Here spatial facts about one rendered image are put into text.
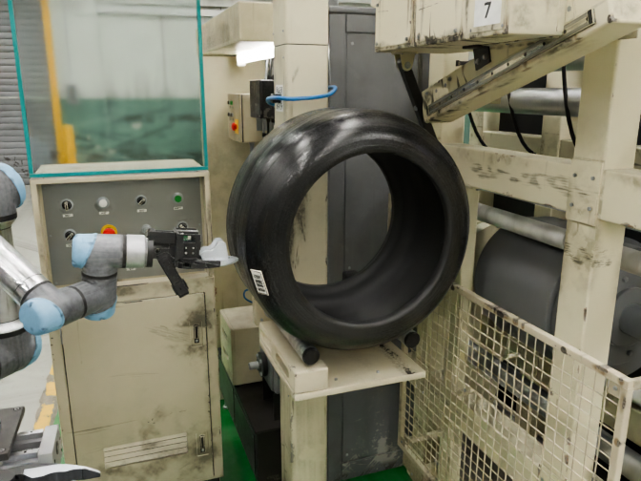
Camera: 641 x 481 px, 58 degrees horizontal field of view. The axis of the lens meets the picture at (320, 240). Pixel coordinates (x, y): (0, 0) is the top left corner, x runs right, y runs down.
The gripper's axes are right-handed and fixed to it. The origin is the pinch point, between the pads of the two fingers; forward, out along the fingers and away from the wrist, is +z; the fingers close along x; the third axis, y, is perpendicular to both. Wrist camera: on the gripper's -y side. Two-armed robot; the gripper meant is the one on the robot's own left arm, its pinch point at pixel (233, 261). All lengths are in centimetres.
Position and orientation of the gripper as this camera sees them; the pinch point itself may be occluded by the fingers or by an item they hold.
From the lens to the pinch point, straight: 141.1
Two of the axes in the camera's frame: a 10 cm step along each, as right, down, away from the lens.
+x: -3.4, -2.3, 9.1
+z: 9.3, 0.3, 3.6
